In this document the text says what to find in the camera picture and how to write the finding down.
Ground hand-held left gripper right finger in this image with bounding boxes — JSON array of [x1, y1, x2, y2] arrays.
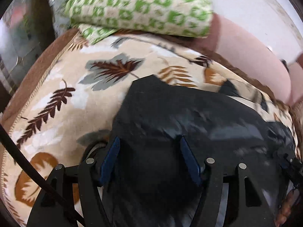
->
[[180, 136, 276, 227]]

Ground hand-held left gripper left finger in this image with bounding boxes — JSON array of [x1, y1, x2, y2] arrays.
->
[[26, 136, 121, 227]]

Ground green patterned pillow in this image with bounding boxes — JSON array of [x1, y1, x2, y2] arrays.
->
[[63, 0, 214, 46]]

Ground leaf print blanket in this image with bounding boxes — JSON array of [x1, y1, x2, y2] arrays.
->
[[0, 27, 301, 227]]

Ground person's right hand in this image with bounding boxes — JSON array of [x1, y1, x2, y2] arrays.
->
[[275, 189, 303, 227]]

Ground black puffer jacket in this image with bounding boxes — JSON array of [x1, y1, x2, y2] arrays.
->
[[99, 74, 299, 227]]

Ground black cable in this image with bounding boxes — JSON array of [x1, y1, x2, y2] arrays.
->
[[0, 124, 86, 227]]

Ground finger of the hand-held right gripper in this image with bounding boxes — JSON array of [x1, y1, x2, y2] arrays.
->
[[272, 148, 303, 190]]

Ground pink sofa armrest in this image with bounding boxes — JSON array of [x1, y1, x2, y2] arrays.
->
[[208, 12, 303, 107]]

